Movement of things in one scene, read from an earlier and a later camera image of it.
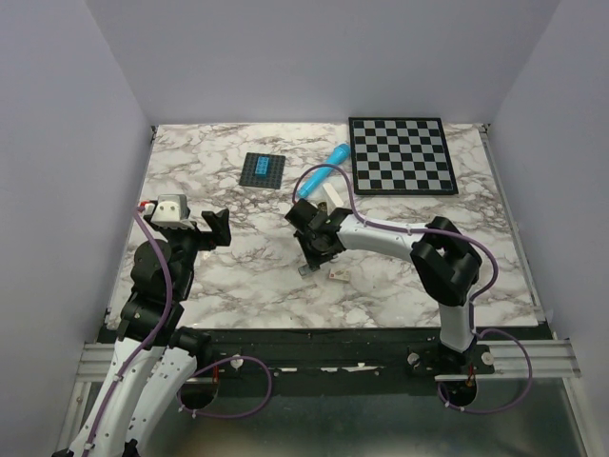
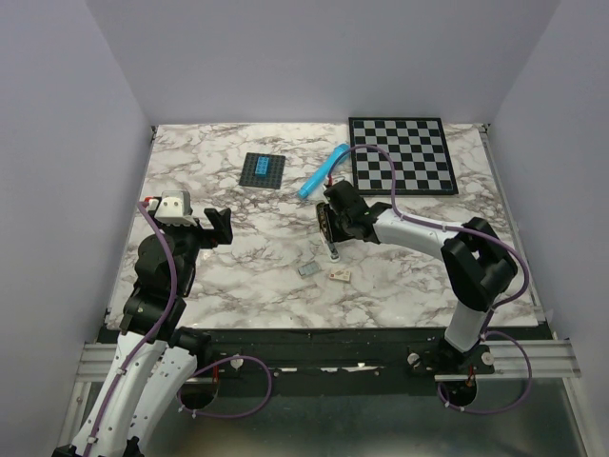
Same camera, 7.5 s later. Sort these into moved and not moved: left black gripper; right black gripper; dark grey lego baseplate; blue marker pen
Moved: right black gripper
Not moved: left black gripper; dark grey lego baseplate; blue marker pen
